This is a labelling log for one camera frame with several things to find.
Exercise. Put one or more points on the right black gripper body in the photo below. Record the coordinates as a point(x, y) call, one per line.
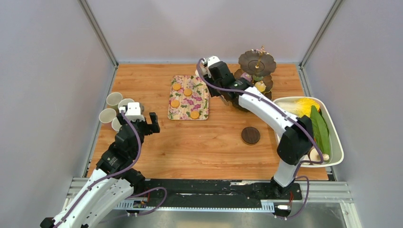
point(215, 91)

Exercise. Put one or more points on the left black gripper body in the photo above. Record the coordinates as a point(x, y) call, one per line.
point(142, 127)

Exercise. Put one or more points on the light blue handled mug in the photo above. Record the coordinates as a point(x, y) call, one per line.
point(116, 125)

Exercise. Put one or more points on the purple cake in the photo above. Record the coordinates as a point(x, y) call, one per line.
point(247, 77)

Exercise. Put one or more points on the round biscuit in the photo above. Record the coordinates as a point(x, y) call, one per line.
point(176, 86)
point(194, 115)
point(187, 92)
point(175, 103)

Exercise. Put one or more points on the green round cake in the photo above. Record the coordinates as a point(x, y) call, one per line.
point(257, 78)

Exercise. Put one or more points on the floral rectangular tray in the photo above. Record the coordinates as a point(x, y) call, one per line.
point(198, 101)

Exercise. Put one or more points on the three-tier dark cake stand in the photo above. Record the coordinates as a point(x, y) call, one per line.
point(258, 62)

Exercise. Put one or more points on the yellow cupcake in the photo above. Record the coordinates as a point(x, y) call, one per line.
point(260, 85)

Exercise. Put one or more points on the dark round wooden coaster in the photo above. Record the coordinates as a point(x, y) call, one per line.
point(250, 135)

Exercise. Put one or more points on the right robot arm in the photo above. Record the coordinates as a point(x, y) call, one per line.
point(296, 133)

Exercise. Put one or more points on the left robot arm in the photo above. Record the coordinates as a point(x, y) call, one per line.
point(113, 179)

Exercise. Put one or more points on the cream mug left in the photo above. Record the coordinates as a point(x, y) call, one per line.
point(106, 116)

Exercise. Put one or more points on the cream mug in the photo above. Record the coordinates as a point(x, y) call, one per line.
point(113, 100)
point(106, 116)

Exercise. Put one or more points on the cream mug far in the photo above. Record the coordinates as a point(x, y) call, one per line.
point(113, 100)

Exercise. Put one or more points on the napa cabbage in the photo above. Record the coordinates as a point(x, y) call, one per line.
point(300, 107)

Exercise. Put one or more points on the long dark green leaf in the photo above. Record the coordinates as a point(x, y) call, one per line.
point(320, 131)

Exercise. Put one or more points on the white mushroom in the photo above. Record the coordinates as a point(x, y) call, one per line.
point(315, 157)

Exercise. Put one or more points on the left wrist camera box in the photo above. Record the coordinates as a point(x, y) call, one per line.
point(134, 112)

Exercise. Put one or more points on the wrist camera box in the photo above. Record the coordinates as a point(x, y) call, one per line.
point(134, 112)
point(207, 62)

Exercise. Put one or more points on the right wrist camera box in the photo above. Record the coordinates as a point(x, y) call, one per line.
point(207, 62)

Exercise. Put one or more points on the grey handled mug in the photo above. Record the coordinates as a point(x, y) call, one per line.
point(124, 102)

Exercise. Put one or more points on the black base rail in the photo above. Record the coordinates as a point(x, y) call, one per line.
point(213, 193)

